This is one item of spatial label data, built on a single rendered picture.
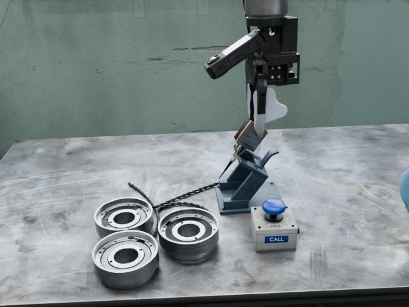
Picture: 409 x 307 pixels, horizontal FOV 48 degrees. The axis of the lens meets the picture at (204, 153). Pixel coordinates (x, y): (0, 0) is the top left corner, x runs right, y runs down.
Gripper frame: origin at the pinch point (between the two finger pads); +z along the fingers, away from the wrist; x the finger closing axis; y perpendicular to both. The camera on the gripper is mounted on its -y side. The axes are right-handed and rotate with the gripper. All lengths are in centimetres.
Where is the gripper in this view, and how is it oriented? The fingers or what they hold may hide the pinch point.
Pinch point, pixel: (254, 128)
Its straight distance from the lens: 86.9
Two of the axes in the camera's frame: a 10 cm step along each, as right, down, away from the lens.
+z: 0.4, 9.3, 3.6
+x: -1.5, -3.5, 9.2
